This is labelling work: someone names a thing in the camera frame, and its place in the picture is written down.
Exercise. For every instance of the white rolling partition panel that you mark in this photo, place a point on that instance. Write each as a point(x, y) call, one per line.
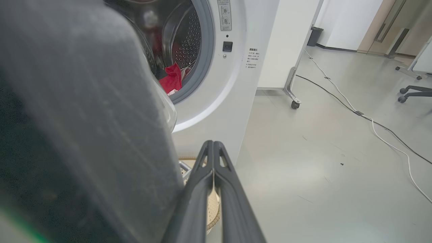
point(287, 40)
point(423, 60)

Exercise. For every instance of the dark glass washing machine door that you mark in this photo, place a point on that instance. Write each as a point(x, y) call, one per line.
point(77, 118)

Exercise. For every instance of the black trash bin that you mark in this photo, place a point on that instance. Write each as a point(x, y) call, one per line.
point(314, 36)

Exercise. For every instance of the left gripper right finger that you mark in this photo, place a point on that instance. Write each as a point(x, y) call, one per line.
point(236, 209)

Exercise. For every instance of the white front-load washing machine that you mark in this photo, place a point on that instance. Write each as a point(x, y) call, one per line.
point(216, 101)

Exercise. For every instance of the black door latch socket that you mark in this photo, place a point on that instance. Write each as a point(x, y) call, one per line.
point(227, 46)

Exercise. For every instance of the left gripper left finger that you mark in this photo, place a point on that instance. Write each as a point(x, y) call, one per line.
point(192, 202)

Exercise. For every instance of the red sports jersey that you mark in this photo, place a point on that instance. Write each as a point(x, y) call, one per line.
point(172, 79)

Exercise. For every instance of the cream perforated laundry basket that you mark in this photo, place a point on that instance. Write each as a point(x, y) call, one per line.
point(213, 206)

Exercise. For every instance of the grey warning label sticker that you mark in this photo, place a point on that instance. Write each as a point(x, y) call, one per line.
point(224, 15)

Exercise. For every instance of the black office chair base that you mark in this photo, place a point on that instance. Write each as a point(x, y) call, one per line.
point(416, 90)

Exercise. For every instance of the printed text notice sticker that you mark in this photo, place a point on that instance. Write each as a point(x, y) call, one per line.
point(253, 58)

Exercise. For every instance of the wooden room door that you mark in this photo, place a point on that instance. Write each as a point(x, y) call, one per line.
point(371, 20)

